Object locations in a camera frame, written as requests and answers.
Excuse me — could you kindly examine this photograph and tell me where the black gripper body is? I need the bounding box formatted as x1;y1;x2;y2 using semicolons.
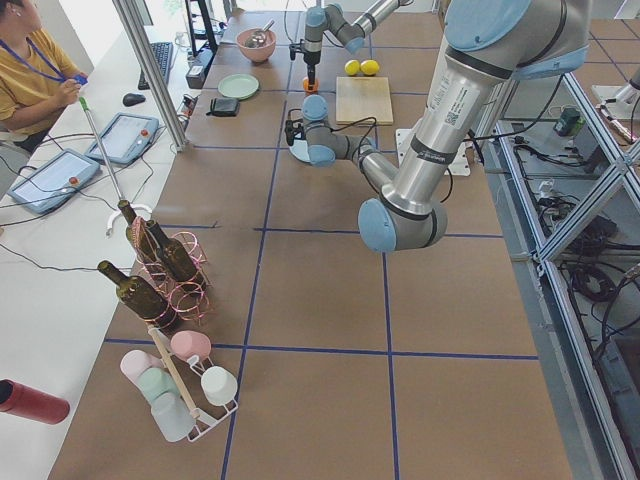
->
289;40;320;65
284;119;305;145

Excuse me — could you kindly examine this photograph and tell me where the orange mandarin fruit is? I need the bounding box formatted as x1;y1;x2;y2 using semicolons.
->
303;77;319;95

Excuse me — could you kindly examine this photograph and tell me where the light blue plate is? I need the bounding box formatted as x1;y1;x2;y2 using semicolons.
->
289;139;310;164

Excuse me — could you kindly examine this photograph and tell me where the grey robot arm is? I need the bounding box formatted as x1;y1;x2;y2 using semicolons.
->
289;0;410;92
301;0;592;253

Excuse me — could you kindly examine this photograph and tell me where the light green plate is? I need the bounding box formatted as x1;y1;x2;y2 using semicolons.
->
218;73;260;100

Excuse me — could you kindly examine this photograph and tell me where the lower yellow lemon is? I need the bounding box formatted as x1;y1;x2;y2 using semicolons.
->
344;59;360;77

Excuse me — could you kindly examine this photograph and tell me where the yellow lemon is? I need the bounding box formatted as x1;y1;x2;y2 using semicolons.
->
360;59;380;76
344;59;360;77

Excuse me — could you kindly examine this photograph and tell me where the pink bowl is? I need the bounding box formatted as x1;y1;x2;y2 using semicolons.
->
236;28;276;63

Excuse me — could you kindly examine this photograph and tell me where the wooden cutting board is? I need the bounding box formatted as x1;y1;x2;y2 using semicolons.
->
335;76;394;126

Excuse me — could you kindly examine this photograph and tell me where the metal scoop spoon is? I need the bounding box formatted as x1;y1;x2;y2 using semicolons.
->
244;19;275;48

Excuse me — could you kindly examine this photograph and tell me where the upper yellow lemon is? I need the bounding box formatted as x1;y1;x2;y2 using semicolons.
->
360;59;380;76

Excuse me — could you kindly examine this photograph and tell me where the folded grey cloth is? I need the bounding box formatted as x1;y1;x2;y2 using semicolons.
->
206;97;240;117

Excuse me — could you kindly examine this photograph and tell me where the black keyboard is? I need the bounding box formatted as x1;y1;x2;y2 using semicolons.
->
137;41;175;92

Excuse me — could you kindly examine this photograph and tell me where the black computer mouse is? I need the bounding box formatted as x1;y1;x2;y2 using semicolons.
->
122;93;146;107

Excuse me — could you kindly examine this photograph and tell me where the far teach pendant tablet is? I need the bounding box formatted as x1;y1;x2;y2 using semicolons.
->
99;112;159;166

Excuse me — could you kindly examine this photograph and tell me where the teach pendant tablet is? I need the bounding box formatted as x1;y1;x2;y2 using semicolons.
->
8;149;100;214
99;112;159;166

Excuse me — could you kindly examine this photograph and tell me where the lower dark wine bottle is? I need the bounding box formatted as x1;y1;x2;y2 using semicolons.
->
146;219;206;292

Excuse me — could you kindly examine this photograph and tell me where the dark wine bottle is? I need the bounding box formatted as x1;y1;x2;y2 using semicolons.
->
118;200;162;274
146;219;206;292
97;260;181;334

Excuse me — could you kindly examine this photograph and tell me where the metal rod green tip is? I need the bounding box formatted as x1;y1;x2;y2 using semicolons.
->
78;96;127;202

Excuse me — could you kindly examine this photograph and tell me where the upper dark wine bottle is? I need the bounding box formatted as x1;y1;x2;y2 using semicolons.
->
97;260;181;334

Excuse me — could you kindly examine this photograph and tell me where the pink cup on rack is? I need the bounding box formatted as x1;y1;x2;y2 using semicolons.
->
170;330;212;361

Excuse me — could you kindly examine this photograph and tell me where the near teach pendant tablet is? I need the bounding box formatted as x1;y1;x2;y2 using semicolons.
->
8;149;100;214

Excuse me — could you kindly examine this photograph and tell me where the person in yellow shirt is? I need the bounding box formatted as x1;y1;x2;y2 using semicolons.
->
1;1;88;153

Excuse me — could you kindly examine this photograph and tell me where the green black battery box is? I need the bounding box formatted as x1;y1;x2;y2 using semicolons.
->
553;106;585;137

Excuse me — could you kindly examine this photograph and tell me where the white cup on rack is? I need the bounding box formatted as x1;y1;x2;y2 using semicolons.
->
201;366;238;406

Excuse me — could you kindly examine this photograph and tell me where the pale pink cup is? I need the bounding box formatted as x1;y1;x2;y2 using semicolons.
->
120;350;164;385

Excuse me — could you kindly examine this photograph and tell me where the pale green cup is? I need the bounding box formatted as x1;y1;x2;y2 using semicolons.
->
135;367;179;404

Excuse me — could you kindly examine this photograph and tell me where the pale grey cup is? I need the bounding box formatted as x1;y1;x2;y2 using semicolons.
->
151;392;196;442

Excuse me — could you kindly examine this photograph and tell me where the red thermos bottle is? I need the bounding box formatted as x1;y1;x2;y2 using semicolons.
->
1;379;70;425

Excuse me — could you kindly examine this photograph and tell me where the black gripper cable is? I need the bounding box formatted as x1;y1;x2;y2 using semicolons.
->
283;9;307;91
284;107;381;136

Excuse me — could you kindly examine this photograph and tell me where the copper wire bottle rack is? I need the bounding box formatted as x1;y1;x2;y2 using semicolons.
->
126;216;208;335

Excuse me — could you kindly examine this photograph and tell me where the aluminium frame post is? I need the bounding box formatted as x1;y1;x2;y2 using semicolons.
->
112;0;187;152

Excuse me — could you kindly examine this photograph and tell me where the wooden rack handle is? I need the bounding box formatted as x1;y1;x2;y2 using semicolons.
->
148;327;200;419

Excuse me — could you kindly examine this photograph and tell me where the white wire cup rack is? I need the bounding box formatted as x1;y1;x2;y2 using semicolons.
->
147;324;240;444

